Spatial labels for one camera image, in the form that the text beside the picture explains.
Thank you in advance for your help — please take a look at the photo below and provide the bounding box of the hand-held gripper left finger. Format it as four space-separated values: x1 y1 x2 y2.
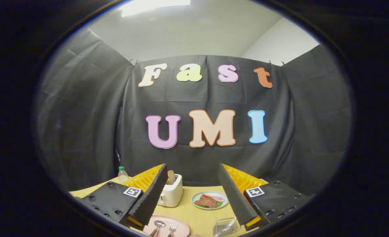
73 164 168 231

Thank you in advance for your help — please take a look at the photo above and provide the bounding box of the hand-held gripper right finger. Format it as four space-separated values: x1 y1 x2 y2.
218 163 313 231

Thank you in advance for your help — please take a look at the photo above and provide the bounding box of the wooden handled metal spoon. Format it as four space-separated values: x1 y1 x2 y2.
149 221 166 237

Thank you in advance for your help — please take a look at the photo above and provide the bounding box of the cream white toaster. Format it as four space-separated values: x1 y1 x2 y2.
157 174 183 207

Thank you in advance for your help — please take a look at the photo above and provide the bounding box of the brown steak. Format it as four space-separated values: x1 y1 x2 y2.
194 195 218 208

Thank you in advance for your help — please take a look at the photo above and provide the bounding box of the clear plastic water bottle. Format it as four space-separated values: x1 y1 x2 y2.
118 166 130 183

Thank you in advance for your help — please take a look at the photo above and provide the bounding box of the pale green plate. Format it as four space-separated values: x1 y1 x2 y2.
191 191 229 210

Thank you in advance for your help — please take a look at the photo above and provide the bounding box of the pink plate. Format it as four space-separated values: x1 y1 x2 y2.
143 215 190 237

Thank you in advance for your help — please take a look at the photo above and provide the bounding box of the metal wire rack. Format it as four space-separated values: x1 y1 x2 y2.
213 217 240 237

